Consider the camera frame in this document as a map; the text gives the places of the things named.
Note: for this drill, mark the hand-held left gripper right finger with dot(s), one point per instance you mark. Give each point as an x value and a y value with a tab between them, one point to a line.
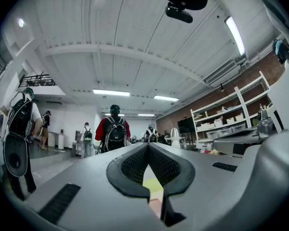
207	184

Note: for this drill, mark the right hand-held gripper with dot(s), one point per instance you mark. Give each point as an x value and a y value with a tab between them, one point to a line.
265	126

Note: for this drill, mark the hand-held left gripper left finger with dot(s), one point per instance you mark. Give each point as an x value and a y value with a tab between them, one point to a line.
86	196

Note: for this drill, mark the orange and pink card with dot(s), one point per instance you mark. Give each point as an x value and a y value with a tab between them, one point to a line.
156	206

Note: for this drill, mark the white shelf with storage boxes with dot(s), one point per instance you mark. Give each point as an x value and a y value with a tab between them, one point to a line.
240	100

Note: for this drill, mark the white ceiling air conditioner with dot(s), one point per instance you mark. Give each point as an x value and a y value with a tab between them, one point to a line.
221	74

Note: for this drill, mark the ceiling tube lights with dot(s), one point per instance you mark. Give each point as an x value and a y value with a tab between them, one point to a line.
110	92

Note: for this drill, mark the black metal railing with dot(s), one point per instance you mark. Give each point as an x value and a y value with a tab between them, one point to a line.
38	82

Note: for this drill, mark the silver desk lamp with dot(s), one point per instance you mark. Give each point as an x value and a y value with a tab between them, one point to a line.
100	2

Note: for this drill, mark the black wall screen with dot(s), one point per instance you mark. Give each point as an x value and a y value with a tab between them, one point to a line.
186	126

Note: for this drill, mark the black head-mounted camera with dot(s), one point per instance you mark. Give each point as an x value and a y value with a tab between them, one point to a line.
179	13

